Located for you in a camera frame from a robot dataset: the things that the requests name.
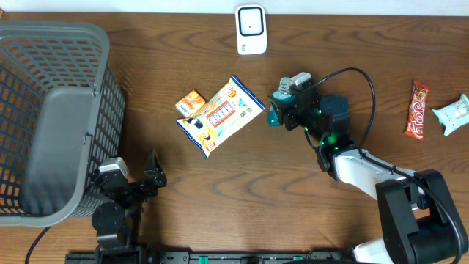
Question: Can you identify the left black cable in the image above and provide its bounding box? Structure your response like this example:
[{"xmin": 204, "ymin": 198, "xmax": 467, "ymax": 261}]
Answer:
[{"xmin": 24, "ymin": 226, "xmax": 52, "ymax": 264}]

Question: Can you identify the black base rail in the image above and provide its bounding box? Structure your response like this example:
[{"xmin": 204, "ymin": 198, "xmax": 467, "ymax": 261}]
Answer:
[{"xmin": 64, "ymin": 251, "xmax": 356, "ymax": 264}]

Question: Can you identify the small orange snack packet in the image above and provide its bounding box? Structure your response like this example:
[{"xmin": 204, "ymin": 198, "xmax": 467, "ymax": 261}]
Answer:
[{"xmin": 175, "ymin": 89, "xmax": 206, "ymax": 117}]

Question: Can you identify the right black cable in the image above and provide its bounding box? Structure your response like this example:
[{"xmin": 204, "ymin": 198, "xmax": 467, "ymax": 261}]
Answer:
[{"xmin": 303, "ymin": 67, "xmax": 464, "ymax": 264}]

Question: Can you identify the white barcode scanner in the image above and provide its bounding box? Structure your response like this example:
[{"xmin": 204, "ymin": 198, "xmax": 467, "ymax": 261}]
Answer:
[{"xmin": 235, "ymin": 4, "xmax": 267, "ymax": 55}]

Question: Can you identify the red brown chocolate bar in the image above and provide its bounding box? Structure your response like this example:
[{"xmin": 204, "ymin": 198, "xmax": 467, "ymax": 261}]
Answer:
[{"xmin": 404, "ymin": 80, "xmax": 429, "ymax": 140}]

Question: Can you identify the black cable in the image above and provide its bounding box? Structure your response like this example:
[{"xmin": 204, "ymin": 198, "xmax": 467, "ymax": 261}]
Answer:
[
  {"xmin": 24, "ymin": 226, "xmax": 52, "ymax": 264},
  {"xmin": 303, "ymin": 67, "xmax": 464, "ymax": 264}
]

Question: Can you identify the yellow snack bag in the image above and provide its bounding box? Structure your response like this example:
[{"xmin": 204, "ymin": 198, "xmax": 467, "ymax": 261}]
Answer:
[{"xmin": 177, "ymin": 75, "xmax": 265, "ymax": 158}]

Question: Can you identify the teal wet wipes pack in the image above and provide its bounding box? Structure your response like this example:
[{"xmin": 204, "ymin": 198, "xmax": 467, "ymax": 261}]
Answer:
[{"xmin": 432, "ymin": 94, "xmax": 469, "ymax": 136}]

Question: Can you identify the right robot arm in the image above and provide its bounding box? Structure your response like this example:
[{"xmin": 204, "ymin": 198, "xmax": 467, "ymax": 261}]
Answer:
[{"xmin": 269, "ymin": 89, "xmax": 468, "ymax": 263}]

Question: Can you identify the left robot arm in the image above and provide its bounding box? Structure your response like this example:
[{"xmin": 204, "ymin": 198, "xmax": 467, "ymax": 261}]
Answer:
[{"xmin": 92, "ymin": 150, "xmax": 167, "ymax": 263}]

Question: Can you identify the teal mouthwash bottle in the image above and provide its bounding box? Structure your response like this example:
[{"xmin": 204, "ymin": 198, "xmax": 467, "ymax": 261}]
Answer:
[{"xmin": 267, "ymin": 77, "xmax": 297, "ymax": 127}]

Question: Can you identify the grey plastic shopping basket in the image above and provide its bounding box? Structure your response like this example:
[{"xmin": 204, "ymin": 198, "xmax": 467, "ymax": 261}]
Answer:
[{"xmin": 1, "ymin": 21, "xmax": 125, "ymax": 228}]

